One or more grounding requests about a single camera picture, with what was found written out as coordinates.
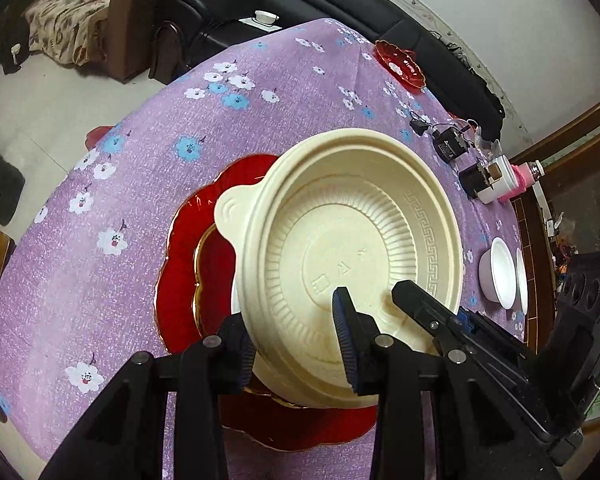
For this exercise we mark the pink bottle with metal cap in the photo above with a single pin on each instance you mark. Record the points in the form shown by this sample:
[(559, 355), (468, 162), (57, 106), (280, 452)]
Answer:
[(536, 169)]

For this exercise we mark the red plate with round label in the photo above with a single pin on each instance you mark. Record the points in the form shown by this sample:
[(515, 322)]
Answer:
[(215, 280)]

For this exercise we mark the small red plate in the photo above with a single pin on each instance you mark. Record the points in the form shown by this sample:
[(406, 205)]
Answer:
[(402, 65)]

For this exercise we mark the clear plastic bag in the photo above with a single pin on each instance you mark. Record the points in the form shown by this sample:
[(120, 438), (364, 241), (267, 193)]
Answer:
[(491, 149)]

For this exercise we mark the red stool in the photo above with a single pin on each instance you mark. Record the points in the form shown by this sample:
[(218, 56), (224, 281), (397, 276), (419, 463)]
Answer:
[(97, 136)]

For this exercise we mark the red plate with gold print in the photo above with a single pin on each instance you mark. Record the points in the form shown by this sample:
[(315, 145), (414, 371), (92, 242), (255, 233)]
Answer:
[(180, 270)]

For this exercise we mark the black power adapter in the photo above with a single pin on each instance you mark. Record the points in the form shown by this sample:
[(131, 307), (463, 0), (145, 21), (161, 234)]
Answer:
[(450, 145)]

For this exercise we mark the small white bowl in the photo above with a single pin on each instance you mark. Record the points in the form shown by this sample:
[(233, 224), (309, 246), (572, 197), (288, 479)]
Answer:
[(497, 272)]

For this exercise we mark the purple floral tablecloth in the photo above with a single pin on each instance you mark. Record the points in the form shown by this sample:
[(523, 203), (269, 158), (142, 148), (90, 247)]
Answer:
[(130, 185)]

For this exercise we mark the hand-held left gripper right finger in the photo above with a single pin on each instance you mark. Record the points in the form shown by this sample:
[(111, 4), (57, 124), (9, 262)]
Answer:
[(350, 345)]

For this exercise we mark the pink knitted sleeve cup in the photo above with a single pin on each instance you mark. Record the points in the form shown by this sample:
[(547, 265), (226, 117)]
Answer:
[(520, 181)]

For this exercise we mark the white jar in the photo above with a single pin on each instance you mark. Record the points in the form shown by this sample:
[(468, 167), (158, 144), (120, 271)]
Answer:
[(497, 182)]

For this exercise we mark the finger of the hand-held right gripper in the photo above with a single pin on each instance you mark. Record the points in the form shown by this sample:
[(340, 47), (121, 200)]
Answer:
[(420, 312), (472, 324)]

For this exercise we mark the small black plug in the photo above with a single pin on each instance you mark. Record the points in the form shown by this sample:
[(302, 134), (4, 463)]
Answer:
[(419, 124)]

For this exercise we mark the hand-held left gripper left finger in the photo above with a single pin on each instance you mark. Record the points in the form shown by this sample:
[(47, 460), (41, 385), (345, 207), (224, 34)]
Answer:
[(237, 360)]

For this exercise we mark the white teacup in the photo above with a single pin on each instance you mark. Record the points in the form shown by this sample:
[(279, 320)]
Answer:
[(266, 17)]

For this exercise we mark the black box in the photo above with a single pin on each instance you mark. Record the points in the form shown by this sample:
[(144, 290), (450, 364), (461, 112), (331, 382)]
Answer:
[(475, 182)]

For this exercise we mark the cream rimmed white bowl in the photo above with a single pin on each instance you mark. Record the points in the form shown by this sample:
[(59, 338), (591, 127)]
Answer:
[(522, 280)]

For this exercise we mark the cream plastic bowl with tab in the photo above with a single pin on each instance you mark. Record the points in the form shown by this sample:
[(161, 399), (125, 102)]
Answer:
[(340, 220)]

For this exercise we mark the black sofa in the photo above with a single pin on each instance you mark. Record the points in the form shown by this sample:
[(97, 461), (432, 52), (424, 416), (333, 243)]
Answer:
[(330, 0)]

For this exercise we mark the printed blanket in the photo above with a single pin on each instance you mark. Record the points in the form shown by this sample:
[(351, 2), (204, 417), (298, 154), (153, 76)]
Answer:
[(65, 22)]

